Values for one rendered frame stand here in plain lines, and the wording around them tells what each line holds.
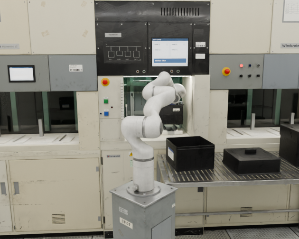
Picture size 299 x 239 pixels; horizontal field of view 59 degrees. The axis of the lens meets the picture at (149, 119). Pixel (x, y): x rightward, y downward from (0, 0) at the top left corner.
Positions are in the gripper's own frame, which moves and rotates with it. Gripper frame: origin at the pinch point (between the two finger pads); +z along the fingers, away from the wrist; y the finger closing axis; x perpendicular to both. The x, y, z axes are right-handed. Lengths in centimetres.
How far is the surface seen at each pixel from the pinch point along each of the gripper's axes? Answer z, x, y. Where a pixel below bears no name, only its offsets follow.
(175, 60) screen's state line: -30.9, 30.0, 0.0
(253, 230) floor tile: -28, -121, 74
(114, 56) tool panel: -31, 33, -47
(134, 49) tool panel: -31, 39, -32
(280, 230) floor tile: -29, -121, 99
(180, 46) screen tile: -31, 41, 4
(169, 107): -10.4, -10.1, -1.4
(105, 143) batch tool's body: -31, -36, -56
